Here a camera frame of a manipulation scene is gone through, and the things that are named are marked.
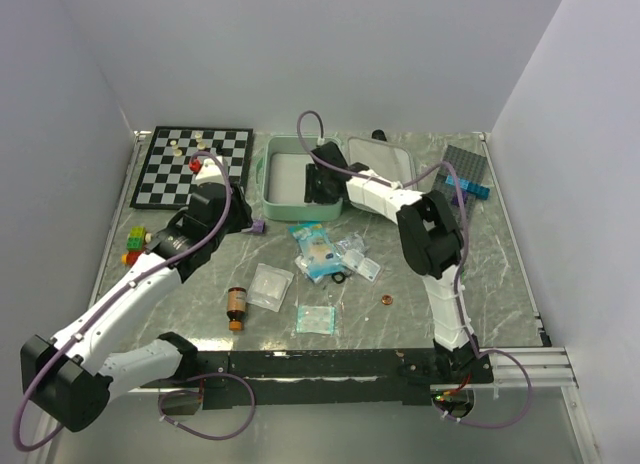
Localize clear alcohol pad packets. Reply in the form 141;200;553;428
335;232;367;256

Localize white blue bandage roll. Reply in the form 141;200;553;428
295;255;310;275

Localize black white chessboard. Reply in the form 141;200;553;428
130;126;253;210

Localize cream chess pawn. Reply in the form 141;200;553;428
170;140;182;157

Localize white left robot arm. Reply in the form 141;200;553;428
20;151;252;432

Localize cream chess piece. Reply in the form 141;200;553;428
195;133;206;150

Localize white gauze packet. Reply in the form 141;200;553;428
247;263;294;312

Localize brown orange-cap bottle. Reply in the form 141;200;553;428
226;287;247;332

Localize green lego block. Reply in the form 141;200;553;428
126;226;147;251

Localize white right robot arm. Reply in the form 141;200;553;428
305;142;493;388

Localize mint green medicine case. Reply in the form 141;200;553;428
255;133;416;222

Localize grey lego baseplate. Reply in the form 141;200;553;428
432;146;487;223

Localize blue cotton swab pack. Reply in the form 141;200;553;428
288;222;343;281

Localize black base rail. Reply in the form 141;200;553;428
151;347;494;410

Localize small black scissors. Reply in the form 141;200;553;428
331;270;351;285

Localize blue lego bricks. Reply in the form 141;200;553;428
445;175;490;200

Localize purple glitter microphone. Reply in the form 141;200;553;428
243;219;266;235

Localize purple lego brick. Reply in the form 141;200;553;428
450;191;469;207

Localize red yellow toy car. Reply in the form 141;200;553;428
121;233;153;267

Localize teal plaster packet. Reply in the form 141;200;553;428
296;305;335;335

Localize black flashlight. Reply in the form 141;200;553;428
371;129;387;141

